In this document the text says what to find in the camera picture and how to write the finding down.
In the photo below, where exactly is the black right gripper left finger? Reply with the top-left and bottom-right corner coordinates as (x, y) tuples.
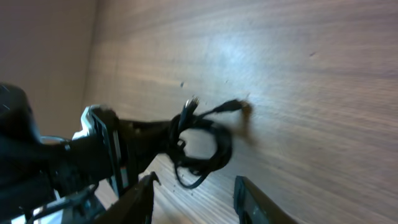
(93, 172), (160, 224)

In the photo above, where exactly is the black USB cable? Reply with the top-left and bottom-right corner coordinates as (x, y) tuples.
(167, 96), (246, 190)

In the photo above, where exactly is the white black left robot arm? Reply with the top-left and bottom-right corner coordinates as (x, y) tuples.
(1, 84), (186, 223)

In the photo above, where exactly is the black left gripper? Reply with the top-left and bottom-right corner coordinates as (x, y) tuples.
(47, 105), (170, 196)

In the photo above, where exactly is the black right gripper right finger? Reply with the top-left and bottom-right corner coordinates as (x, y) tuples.
(234, 175), (298, 224)

